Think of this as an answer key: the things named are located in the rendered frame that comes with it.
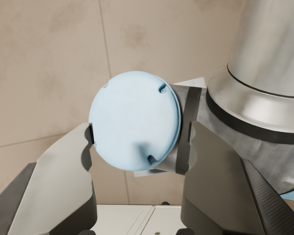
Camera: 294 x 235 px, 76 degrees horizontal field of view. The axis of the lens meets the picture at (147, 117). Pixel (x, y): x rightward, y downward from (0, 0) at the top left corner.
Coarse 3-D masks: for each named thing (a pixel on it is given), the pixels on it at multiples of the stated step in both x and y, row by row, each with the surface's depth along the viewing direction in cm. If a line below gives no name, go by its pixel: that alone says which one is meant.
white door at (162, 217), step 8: (160, 208) 116; (168, 208) 115; (176, 208) 114; (152, 216) 106; (160, 216) 105; (168, 216) 104; (176, 216) 103; (152, 224) 96; (160, 224) 95; (168, 224) 95; (176, 224) 94; (144, 232) 88; (152, 232) 88; (160, 232) 87; (168, 232) 87; (176, 232) 86
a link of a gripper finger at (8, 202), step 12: (24, 168) 9; (12, 180) 8; (24, 180) 8; (12, 192) 7; (24, 192) 7; (0, 204) 7; (12, 204) 7; (0, 216) 6; (12, 216) 6; (0, 228) 6
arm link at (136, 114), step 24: (144, 72) 21; (96, 96) 23; (120, 96) 21; (144, 96) 20; (168, 96) 19; (192, 96) 21; (96, 120) 22; (120, 120) 21; (144, 120) 20; (168, 120) 19; (192, 120) 20; (96, 144) 23; (120, 144) 21; (144, 144) 19; (168, 144) 19; (120, 168) 21; (144, 168) 20; (168, 168) 22
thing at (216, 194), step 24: (192, 144) 10; (216, 144) 10; (192, 168) 9; (216, 168) 9; (240, 168) 8; (192, 192) 7; (216, 192) 7; (240, 192) 7; (192, 216) 7; (216, 216) 6; (240, 216) 6
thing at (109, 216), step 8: (104, 208) 124; (112, 208) 123; (120, 208) 121; (128, 208) 120; (136, 208) 119; (144, 208) 118; (104, 216) 110; (112, 216) 109; (120, 216) 108; (128, 216) 108; (136, 216) 107; (144, 216) 106; (96, 224) 100; (104, 224) 100; (112, 224) 99; (120, 224) 98; (128, 224) 98; (136, 224) 97; (96, 232) 92; (104, 232) 91; (112, 232) 90; (120, 232) 90; (128, 232) 90
